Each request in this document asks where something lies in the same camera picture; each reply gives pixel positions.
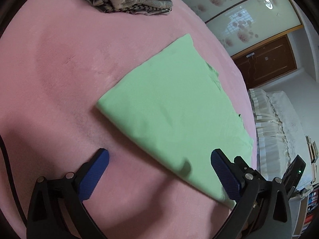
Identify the stack of books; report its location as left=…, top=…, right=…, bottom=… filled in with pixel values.
left=305, top=135, right=318, bottom=164

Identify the green t-shirt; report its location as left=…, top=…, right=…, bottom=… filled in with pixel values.
left=96, top=34, right=255, bottom=207

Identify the dark brown door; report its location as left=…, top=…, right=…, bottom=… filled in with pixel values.
left=234, top=35, right=297, bottom=89

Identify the lace covered furniture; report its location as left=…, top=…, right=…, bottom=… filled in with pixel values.
left=248, top=88, right=313, bottom=191

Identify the black cable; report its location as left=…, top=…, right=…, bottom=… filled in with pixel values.
left=0, top=134, right=28, bottom=226

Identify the floral sliding wardrobe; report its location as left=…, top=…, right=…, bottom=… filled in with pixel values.
left=183, top=0, right=302, bottom=56

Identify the pink bed blanket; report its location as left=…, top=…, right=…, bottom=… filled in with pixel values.
left=1, top=0, right=256, bottom=238

